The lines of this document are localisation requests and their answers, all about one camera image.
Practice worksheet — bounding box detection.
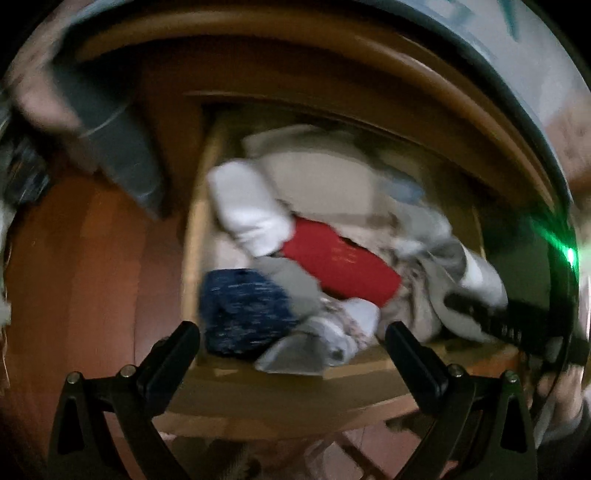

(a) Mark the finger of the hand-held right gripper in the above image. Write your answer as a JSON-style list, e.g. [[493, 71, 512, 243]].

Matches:
[[443, 290, 539, 349]]

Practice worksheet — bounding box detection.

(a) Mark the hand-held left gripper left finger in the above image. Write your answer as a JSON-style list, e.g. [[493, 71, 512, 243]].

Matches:
[[48, 320, 201, 480]]

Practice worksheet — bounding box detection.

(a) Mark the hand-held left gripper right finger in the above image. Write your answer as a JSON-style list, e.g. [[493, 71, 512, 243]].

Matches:
[[385, 322, 539, 480]]

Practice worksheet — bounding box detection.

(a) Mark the grey and white cloth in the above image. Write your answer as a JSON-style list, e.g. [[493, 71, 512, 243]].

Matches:
[[385, 203, 509, 344]]

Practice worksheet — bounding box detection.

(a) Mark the light wooden drawer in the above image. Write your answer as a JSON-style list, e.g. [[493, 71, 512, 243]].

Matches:
[[157, 113, 522, 439]]

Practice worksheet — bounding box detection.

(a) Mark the red embroidered underwear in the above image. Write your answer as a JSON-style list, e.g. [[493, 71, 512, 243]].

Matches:
[[279, 218, 402, 308]]

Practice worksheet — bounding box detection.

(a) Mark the cream knitted underwear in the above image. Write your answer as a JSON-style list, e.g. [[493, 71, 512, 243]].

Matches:
[[242, 124, 402, 217]]

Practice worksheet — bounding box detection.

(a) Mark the person's right forearm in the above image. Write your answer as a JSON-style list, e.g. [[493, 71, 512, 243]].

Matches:
[[536, 411, 591, 460]]

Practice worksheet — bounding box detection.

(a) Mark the person's right hand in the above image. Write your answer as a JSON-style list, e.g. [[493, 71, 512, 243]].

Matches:
[[531, 360, 591, 418]]

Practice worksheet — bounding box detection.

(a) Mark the white floral cloth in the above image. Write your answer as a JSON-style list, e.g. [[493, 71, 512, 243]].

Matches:
[[323, 298, 382, 352]]

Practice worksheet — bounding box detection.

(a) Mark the navy speckled cloth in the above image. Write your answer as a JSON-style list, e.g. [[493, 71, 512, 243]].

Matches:
[[199, 268, 301, 357]]

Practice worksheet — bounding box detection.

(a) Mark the light grey sock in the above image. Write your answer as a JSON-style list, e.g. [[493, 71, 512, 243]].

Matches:
[[254, 318, 361, 377]]

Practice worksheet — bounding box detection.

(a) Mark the grey folded cloth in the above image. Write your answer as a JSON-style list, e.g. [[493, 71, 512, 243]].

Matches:
[[254, 256, 324, 319]]

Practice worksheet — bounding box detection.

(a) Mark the light blue plaid cloth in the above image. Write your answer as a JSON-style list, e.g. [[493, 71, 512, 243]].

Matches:
[[379, 166, 428, 204]]

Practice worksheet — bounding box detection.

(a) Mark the white rolled cloth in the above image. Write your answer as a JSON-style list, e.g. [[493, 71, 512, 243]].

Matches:
[[207, 159, 294, 257]]

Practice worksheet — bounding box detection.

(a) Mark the white shoe box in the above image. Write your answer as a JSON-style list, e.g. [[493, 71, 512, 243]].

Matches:
[[392, 0, 555, 93]]

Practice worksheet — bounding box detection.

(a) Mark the brown wooden nightstand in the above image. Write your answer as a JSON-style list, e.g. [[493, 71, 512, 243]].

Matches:
[[74, 18, 573, 222]]

